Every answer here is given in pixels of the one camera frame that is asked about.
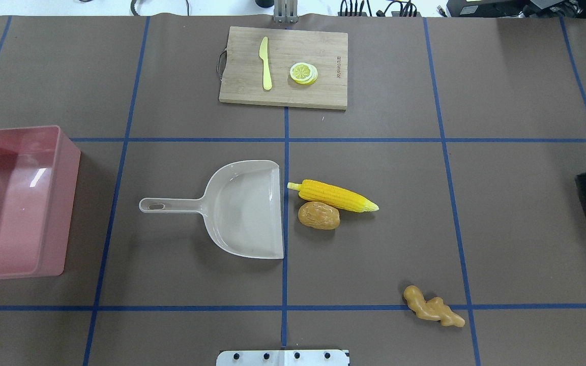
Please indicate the yellow plastic knife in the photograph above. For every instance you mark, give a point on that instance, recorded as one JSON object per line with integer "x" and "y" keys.
{"x": 263, "y": 54}

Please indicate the yellow toy corn cob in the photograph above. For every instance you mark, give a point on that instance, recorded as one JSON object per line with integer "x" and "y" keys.
{"x": 335, "y": 196}

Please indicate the brown toy potato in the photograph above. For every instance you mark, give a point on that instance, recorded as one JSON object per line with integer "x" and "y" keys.
{"x": 319, "y": 215}

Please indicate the wooden cutting board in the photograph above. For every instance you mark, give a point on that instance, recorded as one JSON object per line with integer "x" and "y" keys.
{"x": 241, "y": 80}

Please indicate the tan toy ginger root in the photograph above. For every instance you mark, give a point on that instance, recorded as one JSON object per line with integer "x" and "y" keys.
{"x": 432, "y": 310}

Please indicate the yellow lemon slices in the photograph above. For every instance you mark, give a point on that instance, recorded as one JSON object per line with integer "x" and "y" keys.
{"x": 303, "y": 73}

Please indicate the beige plastic dustpan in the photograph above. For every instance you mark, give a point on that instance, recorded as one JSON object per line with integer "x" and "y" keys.
{"x": 241, "y": 208}

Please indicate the aluminium frame post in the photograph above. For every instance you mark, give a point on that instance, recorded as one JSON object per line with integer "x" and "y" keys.
{"x": 286, "y": 11}

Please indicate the pink plastic bin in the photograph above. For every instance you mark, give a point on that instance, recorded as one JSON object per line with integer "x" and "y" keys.
{"x": 38, "y": 175}

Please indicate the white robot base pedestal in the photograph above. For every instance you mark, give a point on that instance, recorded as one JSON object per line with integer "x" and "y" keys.
{"x": 284, "y": 357}

